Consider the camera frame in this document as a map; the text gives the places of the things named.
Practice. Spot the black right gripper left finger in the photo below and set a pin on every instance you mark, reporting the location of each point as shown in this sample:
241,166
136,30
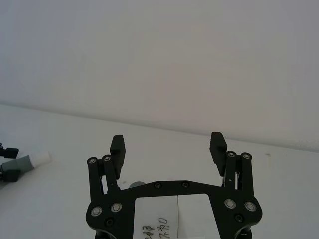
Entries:
117,152

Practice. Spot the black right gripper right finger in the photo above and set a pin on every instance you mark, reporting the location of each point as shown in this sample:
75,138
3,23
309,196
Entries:
218,149

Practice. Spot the white table cloth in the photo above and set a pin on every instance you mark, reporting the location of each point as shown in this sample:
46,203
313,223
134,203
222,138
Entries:
54,204

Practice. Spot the grey plug with white tip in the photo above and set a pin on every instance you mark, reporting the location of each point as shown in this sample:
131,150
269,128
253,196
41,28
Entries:
27,162

